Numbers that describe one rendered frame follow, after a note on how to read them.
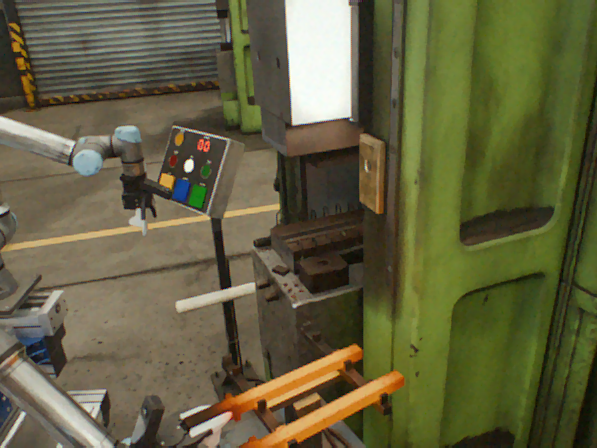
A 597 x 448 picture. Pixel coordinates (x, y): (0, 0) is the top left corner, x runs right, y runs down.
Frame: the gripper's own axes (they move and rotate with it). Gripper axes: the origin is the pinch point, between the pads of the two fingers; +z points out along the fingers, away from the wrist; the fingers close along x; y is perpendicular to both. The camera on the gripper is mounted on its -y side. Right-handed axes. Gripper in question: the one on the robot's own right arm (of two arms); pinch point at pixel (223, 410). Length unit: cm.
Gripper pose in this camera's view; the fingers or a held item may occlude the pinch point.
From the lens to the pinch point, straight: 110.2
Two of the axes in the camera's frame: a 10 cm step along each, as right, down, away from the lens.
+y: 0.6, 9.0, 4.4
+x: 5.0, 3.5, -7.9
